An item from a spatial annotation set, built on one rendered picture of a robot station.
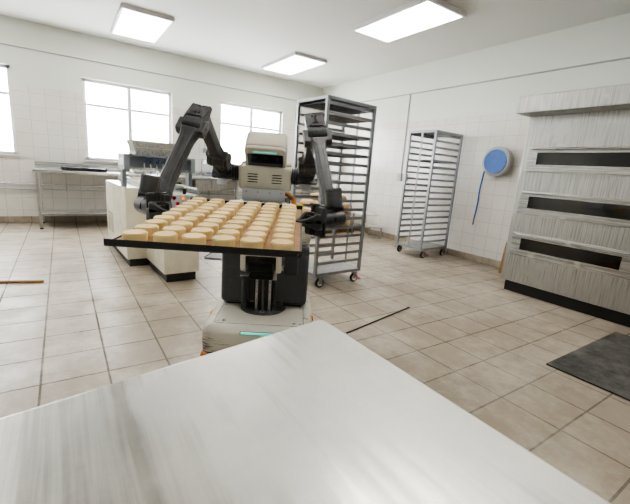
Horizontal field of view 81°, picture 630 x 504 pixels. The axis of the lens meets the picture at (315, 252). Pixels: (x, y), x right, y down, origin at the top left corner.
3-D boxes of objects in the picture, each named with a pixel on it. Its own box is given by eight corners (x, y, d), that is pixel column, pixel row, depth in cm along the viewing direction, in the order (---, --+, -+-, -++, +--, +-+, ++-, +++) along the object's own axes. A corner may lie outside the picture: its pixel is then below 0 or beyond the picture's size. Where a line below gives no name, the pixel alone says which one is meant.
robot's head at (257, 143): (249, 151, 202) (247, 128, 190) (287, 154, 203) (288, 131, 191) (245, 169, 194) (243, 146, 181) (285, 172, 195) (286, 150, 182)
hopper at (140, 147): (126, 153, 399) (125, 140, 397) (179, 157, 433) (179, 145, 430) (131, 153, 377) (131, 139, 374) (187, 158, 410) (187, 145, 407)
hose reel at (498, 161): (502, 228, 517) (517, 147, 494) (497, 229, 509) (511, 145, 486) (476, 224, 550) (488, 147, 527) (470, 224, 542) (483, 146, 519)
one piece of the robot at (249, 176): (233, 260, 227) (233, 158, 206) (295, 264, 229) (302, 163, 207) (225, 279, 203) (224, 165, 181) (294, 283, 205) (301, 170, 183)
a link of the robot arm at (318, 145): (328, 134, 151) (302, 136, 150) (330, 124, 146) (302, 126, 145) (346, 227, 133) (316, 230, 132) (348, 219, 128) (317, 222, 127)
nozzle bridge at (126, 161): (118, 185, 403) (117, 152, 396) (185, 187, 446) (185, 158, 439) (124, 187, 378) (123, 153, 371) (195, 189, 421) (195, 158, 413)
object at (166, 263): (146, 265, 408) (144, 182, 389) (178, 262, 428) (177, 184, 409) (164, 283, 353) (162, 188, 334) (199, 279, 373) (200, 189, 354)
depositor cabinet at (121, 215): (108, 243, 495) (105, 179, 477) (164, 241, 538) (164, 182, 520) (127, 267, 396) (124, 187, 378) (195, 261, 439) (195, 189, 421)
